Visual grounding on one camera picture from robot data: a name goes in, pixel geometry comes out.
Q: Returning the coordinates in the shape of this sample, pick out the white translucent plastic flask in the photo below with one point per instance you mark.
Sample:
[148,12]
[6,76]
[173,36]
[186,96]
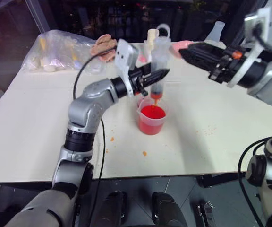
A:
[217,32]

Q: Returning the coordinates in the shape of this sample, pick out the large clear plastic syringe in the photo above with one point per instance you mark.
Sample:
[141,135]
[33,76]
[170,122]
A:
[159,54]

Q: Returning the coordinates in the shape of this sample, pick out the small pink piece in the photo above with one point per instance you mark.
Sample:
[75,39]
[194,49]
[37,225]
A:
[142,58]

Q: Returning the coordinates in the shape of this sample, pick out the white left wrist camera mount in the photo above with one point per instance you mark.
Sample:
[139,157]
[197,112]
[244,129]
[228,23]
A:
[123,50]

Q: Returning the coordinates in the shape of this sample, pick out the dark rounded shape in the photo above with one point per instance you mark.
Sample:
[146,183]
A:
[165,209]
[112,209]

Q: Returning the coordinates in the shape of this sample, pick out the black table bracket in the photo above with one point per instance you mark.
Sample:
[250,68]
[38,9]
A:
[209,180]

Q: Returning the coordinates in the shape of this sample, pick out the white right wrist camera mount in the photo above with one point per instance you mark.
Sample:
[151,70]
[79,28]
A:
[266,26]

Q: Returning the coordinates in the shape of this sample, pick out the pinkish brown lumpy object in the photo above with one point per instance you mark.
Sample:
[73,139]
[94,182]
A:
[105,46]

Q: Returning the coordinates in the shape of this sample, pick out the pink plastic dish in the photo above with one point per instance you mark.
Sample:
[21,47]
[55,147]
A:
[179,46]

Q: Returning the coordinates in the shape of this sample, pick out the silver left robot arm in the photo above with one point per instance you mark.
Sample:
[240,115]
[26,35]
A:
[88,106]

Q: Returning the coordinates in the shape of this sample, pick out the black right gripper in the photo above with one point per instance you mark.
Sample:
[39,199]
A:
[228,68]

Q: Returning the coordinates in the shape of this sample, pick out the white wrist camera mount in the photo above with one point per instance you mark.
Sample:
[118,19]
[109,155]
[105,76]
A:
[266,26]
[123,50]

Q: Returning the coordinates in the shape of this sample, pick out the clear cup with red liquid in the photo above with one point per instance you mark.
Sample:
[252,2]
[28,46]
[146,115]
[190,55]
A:
[151,125]

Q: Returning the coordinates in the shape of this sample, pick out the black clamp under table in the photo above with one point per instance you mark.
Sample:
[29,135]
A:
[205,211]

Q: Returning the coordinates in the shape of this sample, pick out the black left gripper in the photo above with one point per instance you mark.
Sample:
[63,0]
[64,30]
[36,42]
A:
[137,80]

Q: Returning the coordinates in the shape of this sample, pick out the clear plastic bag with items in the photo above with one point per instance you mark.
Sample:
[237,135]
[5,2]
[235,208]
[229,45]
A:
[55,47]

